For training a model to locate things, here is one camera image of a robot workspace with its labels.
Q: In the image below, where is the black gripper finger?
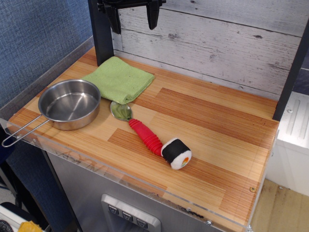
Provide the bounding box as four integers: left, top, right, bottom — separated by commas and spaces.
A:
146, 1, 160, 30
106, 5, 121, 34

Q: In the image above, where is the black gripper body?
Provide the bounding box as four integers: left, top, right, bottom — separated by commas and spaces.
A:
97, 0, 166, 11

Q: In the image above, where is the steel pan with wire handle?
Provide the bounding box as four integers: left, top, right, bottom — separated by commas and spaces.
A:
1, 79, 101, 148

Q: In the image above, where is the green folded cloth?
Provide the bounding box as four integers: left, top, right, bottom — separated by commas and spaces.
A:
83, 57, 155, 104

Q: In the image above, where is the clear acrylic table guard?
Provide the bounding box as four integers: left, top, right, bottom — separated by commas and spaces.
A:
1, 115, 277, 232

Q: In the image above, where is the plush sushi roll toy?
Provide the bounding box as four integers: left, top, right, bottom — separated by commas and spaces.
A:
161, 138, 192, 170

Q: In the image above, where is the steel cabinet with button panel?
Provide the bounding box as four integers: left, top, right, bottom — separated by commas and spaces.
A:
47, 152, 219, 232

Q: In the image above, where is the white appliance at right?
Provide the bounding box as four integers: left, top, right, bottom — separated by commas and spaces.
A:
266, 92, 309, 196

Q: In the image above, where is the yellow object at corner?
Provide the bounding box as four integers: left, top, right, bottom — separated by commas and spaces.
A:
18, 221, 43, 232

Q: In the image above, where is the left black vertical post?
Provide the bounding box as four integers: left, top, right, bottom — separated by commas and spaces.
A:
88, 0, 114, 66

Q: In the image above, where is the black vertical post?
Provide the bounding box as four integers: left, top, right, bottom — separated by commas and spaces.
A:
88, 0, 114, 66
272, 22, 309, 121

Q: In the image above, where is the spoon with red handle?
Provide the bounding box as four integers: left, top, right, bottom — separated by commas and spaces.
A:
110, 101, 163, 156

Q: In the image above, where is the right black vertical post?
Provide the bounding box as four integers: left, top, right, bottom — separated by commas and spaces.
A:
272, 22, 309, 121

